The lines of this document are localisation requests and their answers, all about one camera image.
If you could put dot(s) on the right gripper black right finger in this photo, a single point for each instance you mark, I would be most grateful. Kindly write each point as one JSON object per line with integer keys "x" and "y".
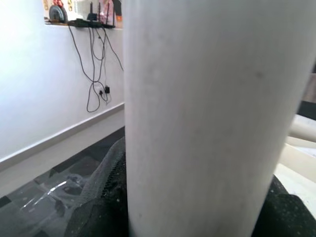
{"x": 286, "y": 214}

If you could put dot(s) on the clear tape patch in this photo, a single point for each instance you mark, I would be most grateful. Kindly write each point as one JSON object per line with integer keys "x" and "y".
{"x": 54, "y": 195}

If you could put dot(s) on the black plug adapter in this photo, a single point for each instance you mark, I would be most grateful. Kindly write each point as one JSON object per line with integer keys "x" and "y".
{"x": 107, "y": 89}

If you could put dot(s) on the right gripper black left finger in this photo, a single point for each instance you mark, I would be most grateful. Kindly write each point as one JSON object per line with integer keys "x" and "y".
{"x": 98, "y": 202}

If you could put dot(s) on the white plastic table top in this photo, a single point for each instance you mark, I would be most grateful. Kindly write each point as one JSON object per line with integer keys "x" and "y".
{"x": 298, "y": 177}

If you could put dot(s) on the black tablecloth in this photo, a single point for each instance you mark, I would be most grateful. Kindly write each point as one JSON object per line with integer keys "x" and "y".
{"x": 24, "y": 212}

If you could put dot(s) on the black router with antennas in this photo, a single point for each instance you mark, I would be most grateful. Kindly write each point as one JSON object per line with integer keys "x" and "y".
{"x": 91, "y": 22}

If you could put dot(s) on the round grey disc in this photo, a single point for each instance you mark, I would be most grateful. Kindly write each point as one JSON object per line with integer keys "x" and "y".
{"x": 58, "y": 13}

